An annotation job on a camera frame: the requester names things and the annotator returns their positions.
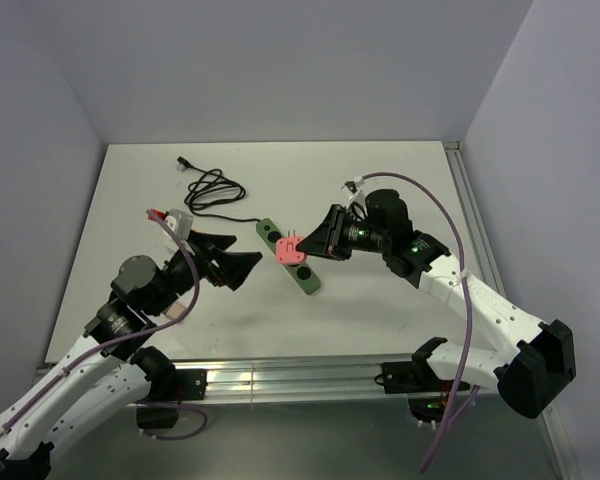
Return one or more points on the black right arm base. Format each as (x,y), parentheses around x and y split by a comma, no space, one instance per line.
(404,377)

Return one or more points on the pink plug adapter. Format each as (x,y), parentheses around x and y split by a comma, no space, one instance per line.
(287,252)

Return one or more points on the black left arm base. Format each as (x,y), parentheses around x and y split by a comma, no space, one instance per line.
(170,396)

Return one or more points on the aluminium rail frame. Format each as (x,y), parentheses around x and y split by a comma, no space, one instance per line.
(312,379)

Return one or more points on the green power strip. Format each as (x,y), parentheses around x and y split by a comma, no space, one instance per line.
(303,275)

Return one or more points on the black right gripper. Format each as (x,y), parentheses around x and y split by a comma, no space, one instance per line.
(327,239)

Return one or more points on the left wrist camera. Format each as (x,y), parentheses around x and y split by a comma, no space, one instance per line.
(178,221)

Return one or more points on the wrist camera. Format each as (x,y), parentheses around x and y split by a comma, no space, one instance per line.
(178,221)
(353,189)

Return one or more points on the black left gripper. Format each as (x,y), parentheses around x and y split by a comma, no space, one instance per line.
(233,266)

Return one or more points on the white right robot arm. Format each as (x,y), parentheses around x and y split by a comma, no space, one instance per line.
(529,362)

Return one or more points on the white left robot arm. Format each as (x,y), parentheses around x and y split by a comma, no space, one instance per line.
(110,365)

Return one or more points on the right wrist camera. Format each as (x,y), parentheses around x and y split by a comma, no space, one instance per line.
(353,189)

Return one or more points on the brown plug adapter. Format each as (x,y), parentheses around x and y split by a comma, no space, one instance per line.
(176,312)

